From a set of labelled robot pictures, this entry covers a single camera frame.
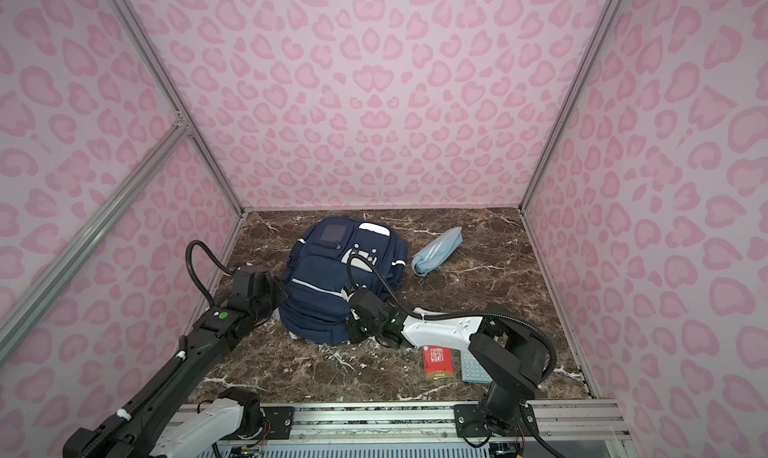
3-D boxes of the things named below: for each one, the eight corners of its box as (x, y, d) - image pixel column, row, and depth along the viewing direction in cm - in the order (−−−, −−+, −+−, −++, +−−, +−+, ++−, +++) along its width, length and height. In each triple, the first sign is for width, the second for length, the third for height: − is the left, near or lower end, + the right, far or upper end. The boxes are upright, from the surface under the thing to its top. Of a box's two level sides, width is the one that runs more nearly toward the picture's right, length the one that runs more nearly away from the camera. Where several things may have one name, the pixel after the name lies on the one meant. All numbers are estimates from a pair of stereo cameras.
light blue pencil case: (419, 282, 101) (420, 272, 96) (406, 268, 104) (407, 258, 100) (469, 248, 110) (472, 237, 105) (455, 236, 114) (458, 225, 109)
